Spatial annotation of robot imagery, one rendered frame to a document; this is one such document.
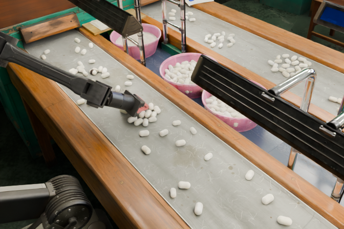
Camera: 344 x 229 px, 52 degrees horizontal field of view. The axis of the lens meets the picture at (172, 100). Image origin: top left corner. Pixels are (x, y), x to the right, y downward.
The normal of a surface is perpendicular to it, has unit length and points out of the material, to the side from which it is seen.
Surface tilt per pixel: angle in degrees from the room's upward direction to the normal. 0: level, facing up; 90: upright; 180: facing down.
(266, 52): 0
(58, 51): 0
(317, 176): 0
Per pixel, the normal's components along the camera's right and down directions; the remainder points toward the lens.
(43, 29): 0.55, 0.11
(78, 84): -0.08, -0.06
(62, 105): -0.04, -0.80
